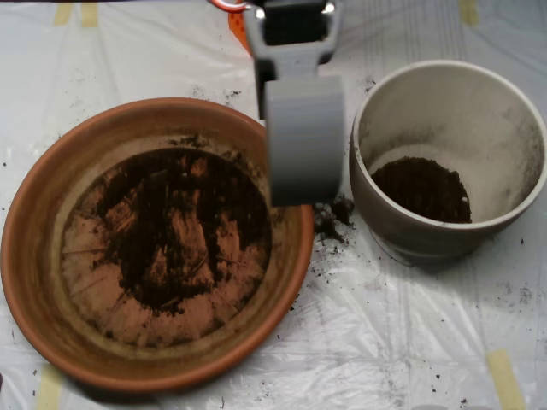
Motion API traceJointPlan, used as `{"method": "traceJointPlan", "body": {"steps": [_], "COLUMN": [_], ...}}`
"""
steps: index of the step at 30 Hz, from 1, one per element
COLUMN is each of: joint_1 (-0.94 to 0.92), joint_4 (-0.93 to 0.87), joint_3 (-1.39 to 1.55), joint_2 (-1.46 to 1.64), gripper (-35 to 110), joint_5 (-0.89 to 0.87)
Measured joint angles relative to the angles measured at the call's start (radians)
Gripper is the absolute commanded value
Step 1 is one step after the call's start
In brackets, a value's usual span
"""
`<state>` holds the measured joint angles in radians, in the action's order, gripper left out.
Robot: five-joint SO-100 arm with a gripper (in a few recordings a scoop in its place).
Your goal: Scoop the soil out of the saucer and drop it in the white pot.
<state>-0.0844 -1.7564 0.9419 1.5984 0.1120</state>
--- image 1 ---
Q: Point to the spilled soil clump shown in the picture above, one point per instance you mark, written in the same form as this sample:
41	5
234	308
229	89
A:
337	213

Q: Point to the terracotta saucer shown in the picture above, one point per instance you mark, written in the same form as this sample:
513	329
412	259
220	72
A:
25	256

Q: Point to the white ceramic pot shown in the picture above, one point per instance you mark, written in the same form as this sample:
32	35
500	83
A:
470	107

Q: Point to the clear plastic sheet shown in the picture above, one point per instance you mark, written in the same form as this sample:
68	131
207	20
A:
384	320

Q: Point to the beige masking tape strip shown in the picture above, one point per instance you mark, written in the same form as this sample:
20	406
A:
506	380
49	388
89	15
63	15
468	13

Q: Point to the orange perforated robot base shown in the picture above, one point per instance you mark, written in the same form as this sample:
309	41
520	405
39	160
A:
237	30

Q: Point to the dark soil pile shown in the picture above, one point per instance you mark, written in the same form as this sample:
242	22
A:
141	273

